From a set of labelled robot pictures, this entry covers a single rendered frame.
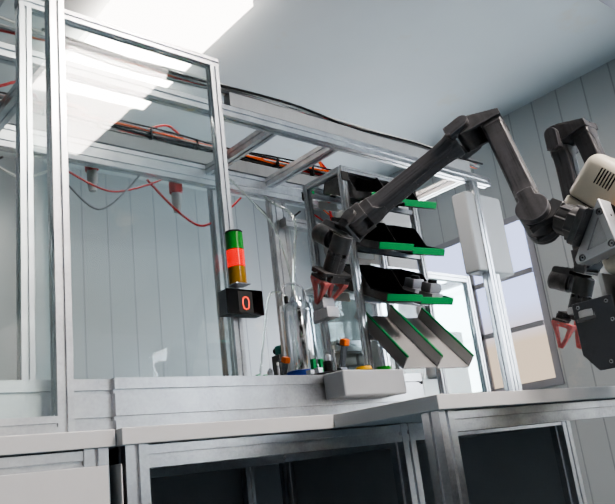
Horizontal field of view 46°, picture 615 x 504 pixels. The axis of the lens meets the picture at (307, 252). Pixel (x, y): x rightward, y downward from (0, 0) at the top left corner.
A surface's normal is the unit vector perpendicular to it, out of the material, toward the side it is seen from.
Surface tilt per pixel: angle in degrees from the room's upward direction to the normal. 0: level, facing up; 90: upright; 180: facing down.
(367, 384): 90
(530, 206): 68
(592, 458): 90
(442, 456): 90
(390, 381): 90
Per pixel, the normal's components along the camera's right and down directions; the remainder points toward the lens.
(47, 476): 0.64, -0.29
